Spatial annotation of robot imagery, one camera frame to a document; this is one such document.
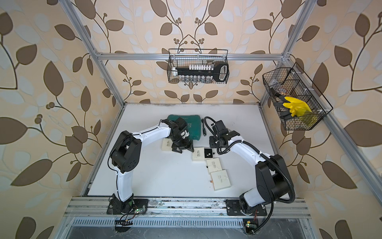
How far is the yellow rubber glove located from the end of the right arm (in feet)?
0.90

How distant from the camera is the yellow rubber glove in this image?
2.19ft

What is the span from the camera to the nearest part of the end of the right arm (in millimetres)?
637
